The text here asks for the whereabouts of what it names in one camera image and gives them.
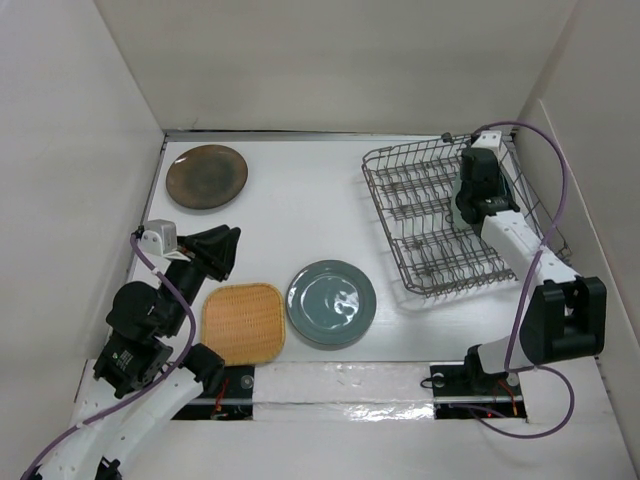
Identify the teal scalloped plate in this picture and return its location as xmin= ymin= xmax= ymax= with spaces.
xmin=500 ymin=167 xmax=519 ymax=211

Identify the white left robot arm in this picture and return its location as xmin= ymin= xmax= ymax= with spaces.
xmin=22 ymin=220 xmax=241 ymax=479

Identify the orange woven square tray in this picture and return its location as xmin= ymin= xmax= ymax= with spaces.
xmin=200 ymin=283 xmax=286 ymax=366

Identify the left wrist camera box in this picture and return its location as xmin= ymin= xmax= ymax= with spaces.
xmin=134 ymin=219 xmax=177 ymax=258

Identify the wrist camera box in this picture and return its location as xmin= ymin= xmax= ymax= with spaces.
xmin=134 ymin=219 xmax=177 ymax=258
xmin=471 ymin=130 xmax=503 ymax=155

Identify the light green plate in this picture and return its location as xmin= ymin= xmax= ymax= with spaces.
xmin=451 ymin=193 xmax=472 ymax=231

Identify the grey blue round plate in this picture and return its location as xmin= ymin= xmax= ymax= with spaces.
xmin=285 ymin=260 xmax=377 ymax=349

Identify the brown round plate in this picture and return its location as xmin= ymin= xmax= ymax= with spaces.
xmin=165 ymin=144 xmax=249 ymax=210

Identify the metal wire dish rack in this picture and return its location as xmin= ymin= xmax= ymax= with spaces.
xmin=362 ymin=134 xmax=571 ymax=297

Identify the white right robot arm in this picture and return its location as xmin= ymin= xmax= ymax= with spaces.
xmin=452 ymin=147 xmax=607 ymax=393

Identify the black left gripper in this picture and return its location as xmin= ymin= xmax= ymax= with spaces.
xmin=163 ymin=222 xmax=241 ymax=333

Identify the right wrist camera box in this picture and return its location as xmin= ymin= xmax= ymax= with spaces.
xmin=471 ymin=130 xmax=503 ymax=155

